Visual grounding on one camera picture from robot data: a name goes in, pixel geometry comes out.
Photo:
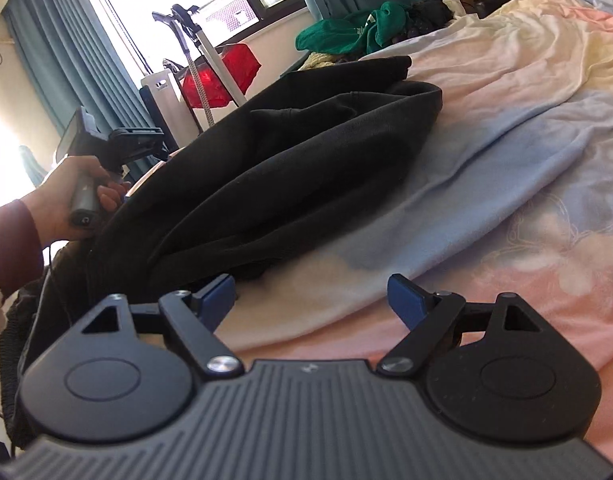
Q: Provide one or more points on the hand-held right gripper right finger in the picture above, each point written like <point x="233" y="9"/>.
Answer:
<point x="406" y="297"/>

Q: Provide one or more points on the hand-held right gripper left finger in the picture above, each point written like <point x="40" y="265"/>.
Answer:
<point x="217" y="297"/>

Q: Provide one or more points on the black garment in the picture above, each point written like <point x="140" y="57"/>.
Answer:
<point x="286" y="175"/>

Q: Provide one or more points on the dark clothes pile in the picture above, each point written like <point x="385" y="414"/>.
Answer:
<point x="426" y="17"/>

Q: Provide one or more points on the person's left hand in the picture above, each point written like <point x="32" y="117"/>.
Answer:
<point x="61" y="195"/>

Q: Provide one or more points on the white appliance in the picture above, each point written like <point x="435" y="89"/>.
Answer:
<point x="171" y="105"/>

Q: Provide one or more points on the red garment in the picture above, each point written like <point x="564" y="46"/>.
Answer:
<point x="226" y="75"/>

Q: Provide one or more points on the pastel bed cover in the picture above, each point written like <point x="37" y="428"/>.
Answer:
<point x="511" y="160"/>

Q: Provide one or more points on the dark mesh cloth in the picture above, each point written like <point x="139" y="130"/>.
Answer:
<point x="21" y="320"/>

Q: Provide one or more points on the yellow knit garment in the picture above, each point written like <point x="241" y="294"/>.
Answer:
<point x="321" y="60"/>

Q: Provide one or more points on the green garment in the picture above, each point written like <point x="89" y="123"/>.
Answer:
<point x="346" y="30"/>

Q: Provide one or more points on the white garment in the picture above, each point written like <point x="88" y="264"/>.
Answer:
<point x="456" y="6"/>

